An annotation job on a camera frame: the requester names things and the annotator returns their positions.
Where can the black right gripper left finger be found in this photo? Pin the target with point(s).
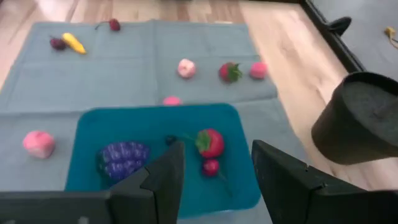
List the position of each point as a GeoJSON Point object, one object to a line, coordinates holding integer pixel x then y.
{"type": "Point", "coordinates": [155, 193]}

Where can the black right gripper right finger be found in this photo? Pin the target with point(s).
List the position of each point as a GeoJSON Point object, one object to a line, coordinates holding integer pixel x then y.
{"type": "Point", "coordinates": [286, 186]}

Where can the purple toy grape bunch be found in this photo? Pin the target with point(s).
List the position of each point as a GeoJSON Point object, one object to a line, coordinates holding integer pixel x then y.
{"type": "Point", "coordinates": [121, 158]}

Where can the red toy cherry with stem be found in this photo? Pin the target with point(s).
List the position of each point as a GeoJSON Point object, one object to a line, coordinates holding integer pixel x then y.
{"type": "Point", "coordinates": [211, 167]}
{"type": "Point", "coordinates": [114, 25]}

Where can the blue plastic tupperware container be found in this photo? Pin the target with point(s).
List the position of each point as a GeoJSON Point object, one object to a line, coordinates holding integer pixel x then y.
{"type": "Point", "coordinates": [155, 124]}

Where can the large red toy strawberry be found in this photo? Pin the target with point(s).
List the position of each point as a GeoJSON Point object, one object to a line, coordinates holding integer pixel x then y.
{"type": "Point", "coordinates": [211, 144]}

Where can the small red toy strawberry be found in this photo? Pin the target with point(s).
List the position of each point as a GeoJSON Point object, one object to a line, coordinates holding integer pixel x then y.
{"type": "Point", "coordinates": [228, 72]}

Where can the pale pink toy peach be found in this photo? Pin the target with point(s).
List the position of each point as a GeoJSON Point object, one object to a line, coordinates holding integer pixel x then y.
{"type": "Point", "coordinates": [186, 68]}

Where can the yellow toy banana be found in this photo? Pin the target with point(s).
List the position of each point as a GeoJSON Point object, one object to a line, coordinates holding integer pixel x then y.
{"type": "Point", "coordinates": [74, 44]}

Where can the dark red toy cherry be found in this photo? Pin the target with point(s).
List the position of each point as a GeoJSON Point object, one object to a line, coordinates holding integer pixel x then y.
{"type": "Point", "coordinates": [58, 43]}

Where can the green tree in black pot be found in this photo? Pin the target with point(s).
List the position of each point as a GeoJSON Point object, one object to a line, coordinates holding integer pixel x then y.
{"type": "Point", "coordinates": [351, 124]}

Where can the grey cloth mat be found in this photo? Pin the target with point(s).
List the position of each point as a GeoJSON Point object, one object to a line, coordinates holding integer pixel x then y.
{"type": "Point", "coordinates": [124, 81]}

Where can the black aluminium table frame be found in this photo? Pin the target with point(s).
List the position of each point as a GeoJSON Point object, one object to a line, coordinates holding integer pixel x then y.
{"type": "Point", "coordinates": [340, 46]}

